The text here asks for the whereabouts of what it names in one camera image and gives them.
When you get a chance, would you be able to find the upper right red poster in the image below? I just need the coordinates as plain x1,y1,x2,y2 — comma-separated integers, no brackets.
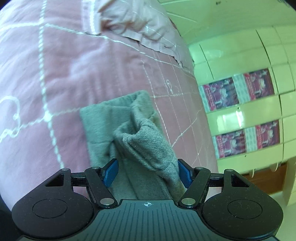
212,127,259,159

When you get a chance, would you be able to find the red poster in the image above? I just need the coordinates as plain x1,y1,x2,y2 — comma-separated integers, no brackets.
212,127,259,159
199,74,250,113
232,68,275,104
244,120,280,152

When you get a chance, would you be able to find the brown wooden door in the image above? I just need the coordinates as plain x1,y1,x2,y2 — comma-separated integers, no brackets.
243,163,287,194

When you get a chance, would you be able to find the lower right red poster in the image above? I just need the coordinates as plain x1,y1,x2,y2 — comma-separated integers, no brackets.
244,120,280,152

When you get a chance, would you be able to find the upper left red poster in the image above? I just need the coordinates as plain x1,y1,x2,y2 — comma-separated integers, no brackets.
199,74,250,113

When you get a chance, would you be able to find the lower left red poster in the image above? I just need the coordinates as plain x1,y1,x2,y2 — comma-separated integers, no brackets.
232,68,275,104

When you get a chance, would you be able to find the cream wardrobe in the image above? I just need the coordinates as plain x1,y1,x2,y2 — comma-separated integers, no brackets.
189,25,295,205

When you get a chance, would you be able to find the cream headboard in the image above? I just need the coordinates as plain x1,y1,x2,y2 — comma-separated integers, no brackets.
160,0,295,44

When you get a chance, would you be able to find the pink pillow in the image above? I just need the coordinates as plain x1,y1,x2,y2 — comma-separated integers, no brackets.
81,1,194,72

